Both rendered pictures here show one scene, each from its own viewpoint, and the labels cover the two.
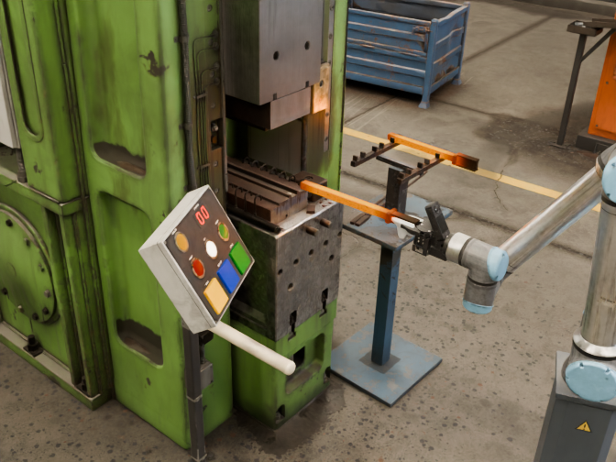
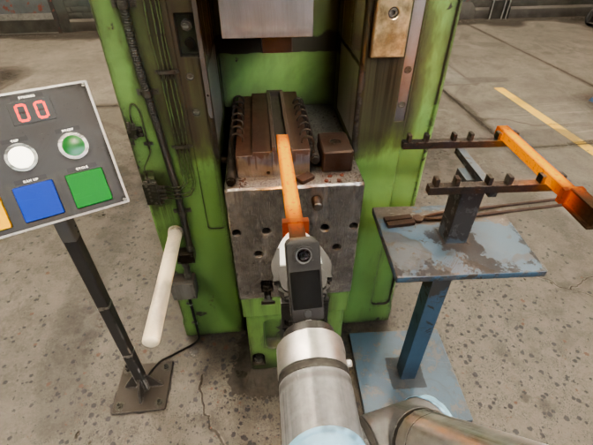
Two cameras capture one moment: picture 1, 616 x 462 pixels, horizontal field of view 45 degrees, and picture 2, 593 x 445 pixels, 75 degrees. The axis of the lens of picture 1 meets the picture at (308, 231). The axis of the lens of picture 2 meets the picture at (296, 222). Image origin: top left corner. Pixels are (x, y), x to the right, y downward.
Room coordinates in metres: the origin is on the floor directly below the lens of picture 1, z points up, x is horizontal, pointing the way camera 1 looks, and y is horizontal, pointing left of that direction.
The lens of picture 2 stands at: (1.69, -0.64, 1.49)
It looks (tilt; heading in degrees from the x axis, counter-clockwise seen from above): 39 degrees down; 47
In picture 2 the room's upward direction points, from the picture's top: straight up
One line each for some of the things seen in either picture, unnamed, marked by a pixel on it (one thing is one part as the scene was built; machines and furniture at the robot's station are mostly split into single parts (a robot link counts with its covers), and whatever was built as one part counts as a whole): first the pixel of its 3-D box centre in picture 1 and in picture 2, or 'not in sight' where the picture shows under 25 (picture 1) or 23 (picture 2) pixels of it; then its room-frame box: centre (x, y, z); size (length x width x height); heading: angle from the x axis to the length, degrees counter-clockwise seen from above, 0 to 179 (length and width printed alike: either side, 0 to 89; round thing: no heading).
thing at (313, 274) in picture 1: (254, 243); (288, 194); (2.44, 0.21, 0.69); 0.56 x 0.38 x 0.45; 52
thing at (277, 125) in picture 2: (249, 176); (277, 116); (2.41, 0.22, 0.99); 0.42 x 0.05 x 0.01; 52
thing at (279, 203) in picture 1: (245, 187); (270, 128); (2.40, 0.23, 0.96); 0.42 x 0.20 x 0.09; 52
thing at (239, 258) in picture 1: (238, 258); (89, 187); (1.84, 0.20, 1.01); 0.07 x 0.05 x 0.07; 167
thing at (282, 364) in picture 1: (241, 340); (164, 280); (1.94, 0.21, 0.62); 0.44 x 0.05 x 0.05; 52
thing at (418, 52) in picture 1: (385, 42); not in sight; (6.42, -0.63, 0.36); 1.20 x 0.80 x 0.72; 60
